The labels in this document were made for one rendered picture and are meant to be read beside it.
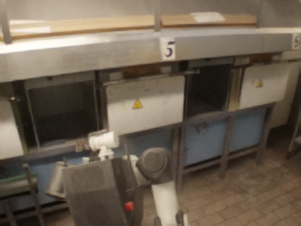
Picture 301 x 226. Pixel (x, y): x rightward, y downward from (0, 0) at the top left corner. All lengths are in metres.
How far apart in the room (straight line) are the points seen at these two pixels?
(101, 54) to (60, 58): 0.23
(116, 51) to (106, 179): 0.84
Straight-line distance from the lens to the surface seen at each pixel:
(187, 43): 1.70
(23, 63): 1.45
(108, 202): 0.91
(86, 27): 1.50
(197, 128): 2.48
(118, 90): 1.76
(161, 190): 0.99
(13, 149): 1.85
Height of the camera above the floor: 1.89
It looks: 25 degrees down
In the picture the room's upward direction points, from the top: straight up
